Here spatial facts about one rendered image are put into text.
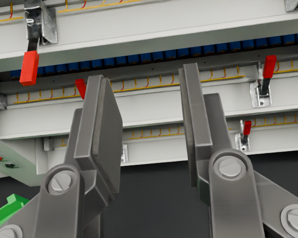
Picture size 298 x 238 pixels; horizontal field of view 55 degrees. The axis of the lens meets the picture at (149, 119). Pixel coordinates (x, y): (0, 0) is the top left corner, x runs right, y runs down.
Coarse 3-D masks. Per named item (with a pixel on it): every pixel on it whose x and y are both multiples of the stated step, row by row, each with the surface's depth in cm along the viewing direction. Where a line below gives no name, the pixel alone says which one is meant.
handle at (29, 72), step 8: (32, 24) 29; (32, 32) 29; (40, 32) 29; (32, 40) 29; (32, 48) 28; (24, 56) 27; (32, 56) 27; (24, 64) 27; (32, 64) 27; (24, 72) 27; (32, 72) 27; (24, 80) 26; (32, 80) 26
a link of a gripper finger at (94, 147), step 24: (96, 96) 10; (72, 120) 11; (96, 120) 10; (120, 120) 13; (72, 144) 10; (96, 144) 9; (120, 144) 12; (96, 168) 9; (120, 168) 12; (96, 192) 9; (24, 216) 9; (96, 216) 10
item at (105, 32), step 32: (96, 0) 31; (160, 0) 30; (192, 0) 30; (224, 0) 30; (256, 0) 29; (0, 32) 32; (64, 32) 31; (96, 32) 31; (128, 32) 30; (160, 32) 30; (192, 32) 30; (224, 32) 30; (256, 32) 31; (288, 32) 32; (0, 64) 34
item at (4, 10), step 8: (48, 0) 31; (56, 0) 31; (64, 0) 31; (72, 0) 31; (80, 0) 31; (88, 0) 31; (0, 8) 32; (8, 8) 31; (16, 8) 31; (24, 8) 31
